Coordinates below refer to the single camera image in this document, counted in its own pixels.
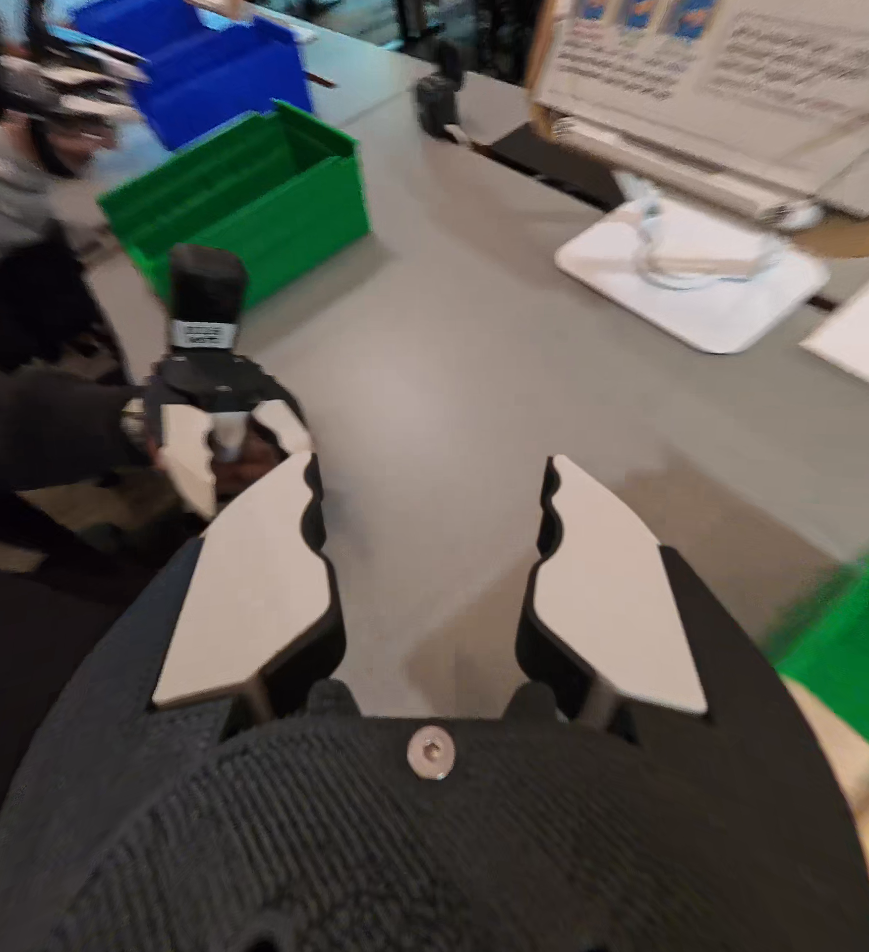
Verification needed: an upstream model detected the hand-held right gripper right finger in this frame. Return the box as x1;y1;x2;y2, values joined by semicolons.
516;455;709;727

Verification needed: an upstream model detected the instruction sheet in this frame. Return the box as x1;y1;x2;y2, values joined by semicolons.
534;0;869;218

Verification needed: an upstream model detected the person's left forearm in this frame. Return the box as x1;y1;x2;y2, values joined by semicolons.
0;368;154;493

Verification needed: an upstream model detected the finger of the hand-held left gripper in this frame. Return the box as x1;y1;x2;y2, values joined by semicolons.
254;400;316;457
158;405;220;522

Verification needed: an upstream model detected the wood-edged desk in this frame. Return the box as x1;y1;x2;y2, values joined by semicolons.
256;11;437;142

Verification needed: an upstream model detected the blue plastic bin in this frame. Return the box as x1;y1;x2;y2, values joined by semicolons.
70;0;315;151

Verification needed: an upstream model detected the black desk strip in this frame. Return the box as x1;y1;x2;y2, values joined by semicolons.
490;122;626;214

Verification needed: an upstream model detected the laminated paper sheet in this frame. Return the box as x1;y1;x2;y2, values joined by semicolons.
799;253;869;408

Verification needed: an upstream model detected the grey desk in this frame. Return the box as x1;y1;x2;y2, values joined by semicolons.
85;15;869;916

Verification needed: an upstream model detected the person's left hand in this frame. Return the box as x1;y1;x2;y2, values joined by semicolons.
211;427;288;499

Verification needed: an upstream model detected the white document stand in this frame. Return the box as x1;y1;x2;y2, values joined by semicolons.
527;0;869;356

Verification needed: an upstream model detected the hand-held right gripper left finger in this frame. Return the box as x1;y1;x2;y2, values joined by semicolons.
152;452;348;722

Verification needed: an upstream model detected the black power adapter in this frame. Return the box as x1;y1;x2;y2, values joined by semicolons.
414;73;463;138

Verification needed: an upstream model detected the green plastic bin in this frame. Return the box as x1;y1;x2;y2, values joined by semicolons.
765;521;869;808
98;100;373;311

